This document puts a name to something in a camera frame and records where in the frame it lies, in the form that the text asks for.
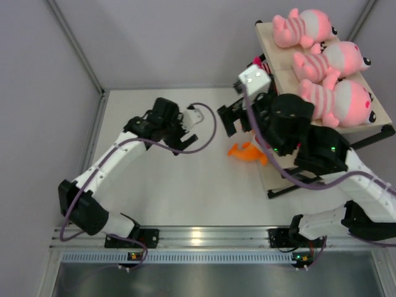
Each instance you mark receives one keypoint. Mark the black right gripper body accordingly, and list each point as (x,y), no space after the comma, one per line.
(236,111)

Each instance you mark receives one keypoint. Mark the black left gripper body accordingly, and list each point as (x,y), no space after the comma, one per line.
(172,130)

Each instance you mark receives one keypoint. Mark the orange plush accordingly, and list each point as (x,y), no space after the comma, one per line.
(248,152)

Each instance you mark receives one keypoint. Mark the small pink striped plush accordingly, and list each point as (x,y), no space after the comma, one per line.
(339,104)

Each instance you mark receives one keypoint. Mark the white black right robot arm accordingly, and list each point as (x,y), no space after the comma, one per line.
(317,158)

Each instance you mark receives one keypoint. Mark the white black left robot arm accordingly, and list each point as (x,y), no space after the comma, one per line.
(82,200)

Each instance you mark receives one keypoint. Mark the magenta plush on lower shelf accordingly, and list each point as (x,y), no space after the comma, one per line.
(262,63)

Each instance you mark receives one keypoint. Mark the cream two-tier folding shelf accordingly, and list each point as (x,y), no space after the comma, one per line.
(286,81)

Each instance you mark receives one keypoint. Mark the pink striped plush back shelf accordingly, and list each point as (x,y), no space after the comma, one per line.
(304,28)

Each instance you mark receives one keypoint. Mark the pink striped plush shelf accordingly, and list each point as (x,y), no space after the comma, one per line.
(304,28)
(339,59)

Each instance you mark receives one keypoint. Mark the pink striped plush front shelf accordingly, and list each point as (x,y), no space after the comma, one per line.
(339,59)

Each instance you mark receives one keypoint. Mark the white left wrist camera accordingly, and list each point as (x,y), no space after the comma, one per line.
(191,117)

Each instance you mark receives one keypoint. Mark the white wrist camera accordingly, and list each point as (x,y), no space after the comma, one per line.
(191,117)
(254,80)

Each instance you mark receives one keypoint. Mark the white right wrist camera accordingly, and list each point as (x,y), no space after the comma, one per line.
(254,80)

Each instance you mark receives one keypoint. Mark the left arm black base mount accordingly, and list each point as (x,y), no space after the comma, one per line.
(149,237)

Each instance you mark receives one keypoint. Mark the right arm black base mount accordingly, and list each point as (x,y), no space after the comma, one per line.
(281,238)

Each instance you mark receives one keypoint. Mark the aluminium rail frame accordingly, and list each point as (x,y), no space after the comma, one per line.
(184,237)

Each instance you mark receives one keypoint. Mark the grey slotted cable duct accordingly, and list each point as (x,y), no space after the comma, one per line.
(180,257)

